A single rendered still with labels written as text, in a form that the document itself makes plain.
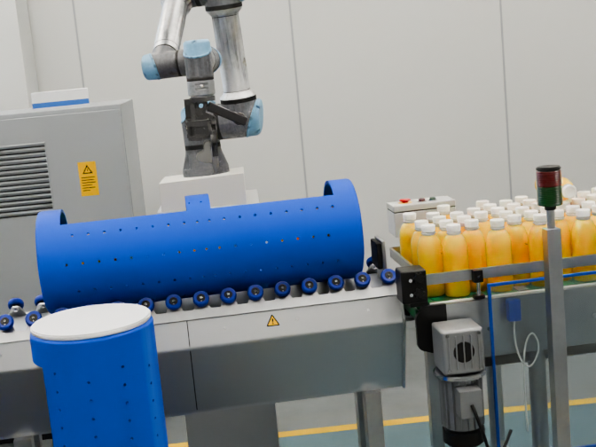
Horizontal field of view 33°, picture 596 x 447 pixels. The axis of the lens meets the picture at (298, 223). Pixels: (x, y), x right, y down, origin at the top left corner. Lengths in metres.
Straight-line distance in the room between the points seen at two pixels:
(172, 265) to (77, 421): 0.58
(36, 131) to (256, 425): 1.71
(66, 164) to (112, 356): 2.18
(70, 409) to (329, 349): 0.82
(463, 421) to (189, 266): 0.83
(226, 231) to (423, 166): 3.09
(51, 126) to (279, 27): 1.68
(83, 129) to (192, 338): 1.77
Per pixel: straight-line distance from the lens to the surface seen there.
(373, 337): 2.85
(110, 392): 2.33
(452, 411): 2.73
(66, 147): 4.39
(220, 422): 3.35
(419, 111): 5.69
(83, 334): 2.29
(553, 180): 2.63
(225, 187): 3.16
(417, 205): 3.19
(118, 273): 2.74
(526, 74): 5.81
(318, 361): 2.86
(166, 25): 3.03
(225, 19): 3.19
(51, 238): 2.76
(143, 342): 2.35
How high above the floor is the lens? 1.61
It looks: 10 degrees down
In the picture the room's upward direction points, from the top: 5 degrees counter-clockwise
